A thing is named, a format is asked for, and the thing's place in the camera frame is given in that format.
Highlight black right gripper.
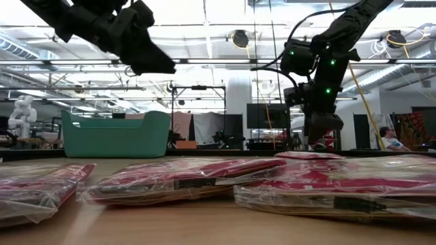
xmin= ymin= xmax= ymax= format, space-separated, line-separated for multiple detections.
xmin=302 ymin=80 xmax=345 ymax=146

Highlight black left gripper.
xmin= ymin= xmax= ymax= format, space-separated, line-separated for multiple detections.
xmin=102 ymin=13 xmax=177 ymax=76

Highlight red popcorn bag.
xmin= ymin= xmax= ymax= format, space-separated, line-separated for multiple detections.
xmin=233 ymin=153 xmax=436 ymax=224
xmin=76 ymin=157 xmax=290 ymax=207
xmin=273 ymin=150 xmax=345 ymax=161
xmin=0 ymin=162 xmax=97 ymax=228

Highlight red storage bins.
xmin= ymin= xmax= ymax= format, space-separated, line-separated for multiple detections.
xmin=323 ymin=129 xmax=338 ymax=148

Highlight black door panel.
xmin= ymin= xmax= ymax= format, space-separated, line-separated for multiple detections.
xmin=353 ymin=114 xmax=371 ymax=150

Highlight white printed hanging cloth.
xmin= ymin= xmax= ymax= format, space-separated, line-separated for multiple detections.
xmin=369 ymin=113 xmax=394 ymax=150

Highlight peach hanging cloth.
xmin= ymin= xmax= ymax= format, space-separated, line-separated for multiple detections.
xmin=172 ymin=111 xmax=193 ymax=140

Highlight black monitor screen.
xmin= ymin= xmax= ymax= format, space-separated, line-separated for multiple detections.
xmin=247 ymin=103 xmax=292 ymax=129

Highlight seated person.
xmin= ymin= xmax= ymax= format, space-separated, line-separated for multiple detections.
xmin=379 ymin=126 xmax=413 ymax=152

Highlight teal plastic basket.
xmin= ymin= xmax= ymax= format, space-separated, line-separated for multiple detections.
xmin=61 ymin=110 xmax=172 ymax=159

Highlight red patterned hanging cloth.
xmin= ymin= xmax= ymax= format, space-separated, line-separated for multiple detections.
xmin=394 ymin=111 xmax=427 ymax=144

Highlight orange box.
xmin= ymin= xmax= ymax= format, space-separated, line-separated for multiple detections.
xmin=175 ymin=140 xmax=198 ymax=150

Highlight black robot station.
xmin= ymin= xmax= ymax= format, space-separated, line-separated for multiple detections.
xmin=213 ymin=131 xmax=246 ymax=150

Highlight wooden workbench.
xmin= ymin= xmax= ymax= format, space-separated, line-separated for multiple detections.
xmin=0 ymin=135 xmax=64 ymax=150

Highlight white humanoid robot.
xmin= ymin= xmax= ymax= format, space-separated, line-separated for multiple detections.
xmin=7 ymin=95 xmax=37 ymax=139

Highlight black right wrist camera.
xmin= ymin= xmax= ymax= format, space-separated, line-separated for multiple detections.
xmin=283 ymin=84 xmax=309 ymax=107

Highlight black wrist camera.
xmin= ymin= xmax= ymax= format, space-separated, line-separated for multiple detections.
xmin=283 ymin=84 xmax=309 ymax=107
xmin=114 ymin=0 xmax=156 ymax=33

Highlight thick yellow hanging cable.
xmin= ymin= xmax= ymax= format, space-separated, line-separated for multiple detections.
xmin=347 ymin=63 xmax=388 ymax=150

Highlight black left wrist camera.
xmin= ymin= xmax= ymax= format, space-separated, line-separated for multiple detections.
xmin=114 ymin=0 xmax=156 ymax=33

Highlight black metal stand frame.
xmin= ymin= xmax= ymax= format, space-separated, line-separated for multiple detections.
xmin=171 ymin=84 xmax=227 ymax=150

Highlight thin yellow hanging cable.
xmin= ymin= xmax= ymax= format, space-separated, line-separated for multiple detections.
xmin=264 ymin=101 xmax=276 ymax=150

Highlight thin black hanging cable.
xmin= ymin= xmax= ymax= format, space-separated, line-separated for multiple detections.
xmin=268 ymin=0 xmax=283 ymax=106

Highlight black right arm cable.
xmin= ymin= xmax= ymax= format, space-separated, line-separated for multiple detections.
xmin=250 ymin=0 xmax=365 ymax=89

